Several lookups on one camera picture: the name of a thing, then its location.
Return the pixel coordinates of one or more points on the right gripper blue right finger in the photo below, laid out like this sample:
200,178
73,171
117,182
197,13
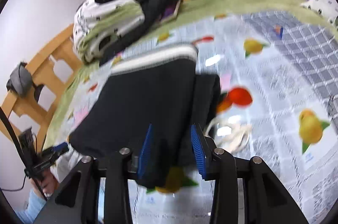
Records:
201,151

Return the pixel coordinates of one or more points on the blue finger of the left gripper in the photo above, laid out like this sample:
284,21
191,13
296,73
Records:
61,148

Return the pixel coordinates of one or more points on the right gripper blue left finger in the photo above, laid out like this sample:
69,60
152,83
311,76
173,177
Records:
145,153

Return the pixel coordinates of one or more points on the black pants with white stripe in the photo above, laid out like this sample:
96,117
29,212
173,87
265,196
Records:
162,88

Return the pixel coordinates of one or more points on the blue sleeve forearm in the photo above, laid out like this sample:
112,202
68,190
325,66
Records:
35,205

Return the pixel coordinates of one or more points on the person's left hand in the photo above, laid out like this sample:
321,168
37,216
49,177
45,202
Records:
47,186

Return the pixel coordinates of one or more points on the grey hat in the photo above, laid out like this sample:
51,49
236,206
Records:
20,80

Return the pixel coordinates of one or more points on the fruit print table cloth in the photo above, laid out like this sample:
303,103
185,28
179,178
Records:
282,77

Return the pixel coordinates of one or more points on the folded white green quilt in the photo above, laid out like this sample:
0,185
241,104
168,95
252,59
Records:
99,23

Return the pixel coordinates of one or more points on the purple book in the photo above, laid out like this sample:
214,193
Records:
170,13

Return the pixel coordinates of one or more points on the black jacket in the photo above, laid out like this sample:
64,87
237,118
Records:
152,9

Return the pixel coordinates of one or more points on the green bed sheet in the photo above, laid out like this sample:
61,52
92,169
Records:
189,12

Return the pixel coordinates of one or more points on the white dotted pillow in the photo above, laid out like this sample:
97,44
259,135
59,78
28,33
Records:
325,8

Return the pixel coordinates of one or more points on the wooden bed frame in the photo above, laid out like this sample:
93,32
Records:
43,97

